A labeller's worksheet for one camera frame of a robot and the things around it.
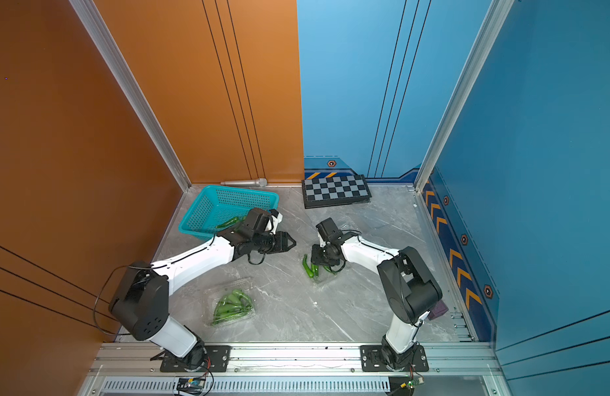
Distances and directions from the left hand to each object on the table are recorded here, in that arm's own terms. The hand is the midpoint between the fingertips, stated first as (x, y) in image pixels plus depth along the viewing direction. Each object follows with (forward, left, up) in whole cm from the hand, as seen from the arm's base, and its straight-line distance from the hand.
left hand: (293, 240), depth 86 cm
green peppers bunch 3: (-20, +19, -7) cm, 29 cm away
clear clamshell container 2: (-15, +28, -11) cm, 34 cm away
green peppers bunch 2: (-7, -7, -11) cm, 14 cm away
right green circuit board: (-40, -36, -12) cm, 55 cm away
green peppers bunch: (+15, +30, -11) cm, 36 cm away
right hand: (-2, -7, -10) cm, 12 cm away
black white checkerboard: (+33, -17, -9) cm, 38 cm away
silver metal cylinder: (+39, +19, -10) cm, 45 cm away
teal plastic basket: (+26, +37, -11) cm, 47 cm away
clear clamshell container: (-8, -9, -10) cm, 16 cm away
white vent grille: (-41, +9, -12) cm, 44 cm away
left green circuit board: (-41, +28, -14) cm, 51 cm away
